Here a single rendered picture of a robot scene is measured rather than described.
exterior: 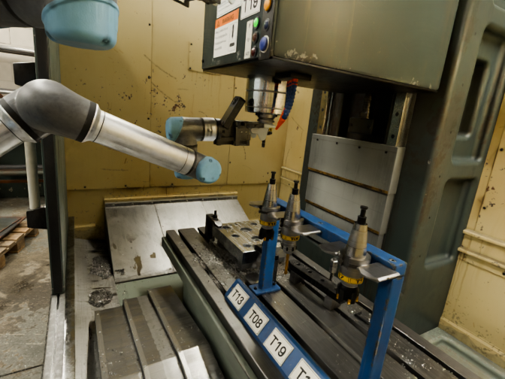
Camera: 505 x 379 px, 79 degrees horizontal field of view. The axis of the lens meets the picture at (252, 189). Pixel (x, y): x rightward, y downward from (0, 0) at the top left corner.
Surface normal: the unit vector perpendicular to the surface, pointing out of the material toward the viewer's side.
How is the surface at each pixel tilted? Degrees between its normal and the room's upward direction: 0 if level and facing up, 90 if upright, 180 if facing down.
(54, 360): 0
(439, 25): 90
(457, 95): 90
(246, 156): 90
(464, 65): 90
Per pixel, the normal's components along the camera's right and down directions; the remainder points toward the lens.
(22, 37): 0.50, 0.26
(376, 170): -0.87, 0.04
